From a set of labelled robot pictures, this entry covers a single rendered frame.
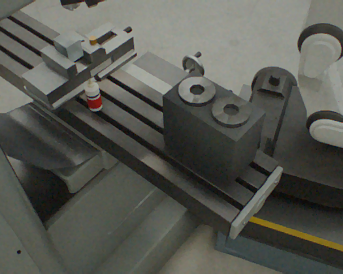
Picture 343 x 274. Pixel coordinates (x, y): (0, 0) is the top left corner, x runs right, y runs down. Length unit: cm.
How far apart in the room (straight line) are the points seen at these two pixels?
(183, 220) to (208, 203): 82
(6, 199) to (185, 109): 46
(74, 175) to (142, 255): 62
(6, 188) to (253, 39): 228
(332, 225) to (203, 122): 88
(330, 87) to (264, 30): 167
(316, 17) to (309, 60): 13
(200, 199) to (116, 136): 30
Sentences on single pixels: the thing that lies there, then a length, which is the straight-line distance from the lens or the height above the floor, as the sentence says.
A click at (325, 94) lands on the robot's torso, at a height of 82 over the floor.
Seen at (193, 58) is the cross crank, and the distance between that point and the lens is 178.
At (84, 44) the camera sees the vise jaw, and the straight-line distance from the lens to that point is 131.
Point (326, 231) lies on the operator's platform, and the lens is 168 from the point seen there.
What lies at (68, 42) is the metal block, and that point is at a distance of 127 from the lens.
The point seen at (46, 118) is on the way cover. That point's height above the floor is 85.
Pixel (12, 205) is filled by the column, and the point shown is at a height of 97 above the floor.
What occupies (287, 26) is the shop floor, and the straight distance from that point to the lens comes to 316.
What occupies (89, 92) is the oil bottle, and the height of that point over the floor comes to 100.
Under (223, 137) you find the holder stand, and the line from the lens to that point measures 95.
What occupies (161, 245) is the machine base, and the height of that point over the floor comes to 17.
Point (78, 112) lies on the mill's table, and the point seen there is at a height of 92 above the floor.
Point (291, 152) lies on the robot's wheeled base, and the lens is 163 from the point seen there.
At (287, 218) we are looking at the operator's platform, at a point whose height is 40.
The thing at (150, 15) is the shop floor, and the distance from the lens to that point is 319.
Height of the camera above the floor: 183
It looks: 51 degrees down
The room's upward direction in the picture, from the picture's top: 1 degrees counter-clockwise
